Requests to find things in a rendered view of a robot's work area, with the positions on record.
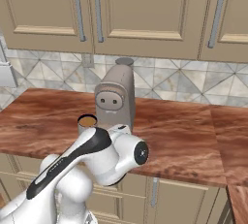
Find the beige base cupboard door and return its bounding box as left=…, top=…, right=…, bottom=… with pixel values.
left=0, top=152, right=47, bottom=210
left=144, top=175, right=229, bottom=224
left=84, top=172, right=150, bottom=224

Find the grey coffee machine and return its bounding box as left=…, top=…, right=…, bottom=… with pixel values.
left=93, top=56, right=137, bottom=134

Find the beige wall cupboard door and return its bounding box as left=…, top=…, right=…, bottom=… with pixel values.
left=0, top=0, right=95, bottom=54
left=197, top=0, right=248, bottom=64
left=86, top=0, right=215, bottom=61

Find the grey base cupboard handle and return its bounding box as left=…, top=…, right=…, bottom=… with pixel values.
left=150, top=176, right=160, bottom=208

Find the grey bar cupboard handle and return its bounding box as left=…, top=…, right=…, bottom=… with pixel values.
left=93, top=0, right=106, bottom=44
left=206, top=0, right=229, bottom=49
left=73, top=0, right=88, bottom=43

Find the pale grey extractor hood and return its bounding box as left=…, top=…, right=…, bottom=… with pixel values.
left=0, top=36, right=19, bottom=89

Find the grey wall socket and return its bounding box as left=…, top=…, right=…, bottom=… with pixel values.
left=80, top=52, right=96, bottom=69

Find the grey mug of coffee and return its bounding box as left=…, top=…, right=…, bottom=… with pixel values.
left=77, top=113, right=99, bottom=136

